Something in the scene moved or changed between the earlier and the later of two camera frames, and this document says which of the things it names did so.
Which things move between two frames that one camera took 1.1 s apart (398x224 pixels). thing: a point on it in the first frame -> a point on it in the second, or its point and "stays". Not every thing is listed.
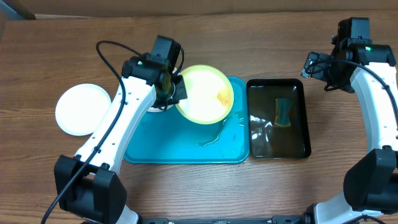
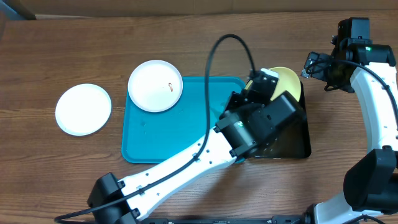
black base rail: [276, 219] stays
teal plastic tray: [170, 137] stays
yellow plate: [209, 93] -> [288, 81]
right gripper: [337, 79] stays
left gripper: [182, 92] -> [234, 102]
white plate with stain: [81, 107] stays
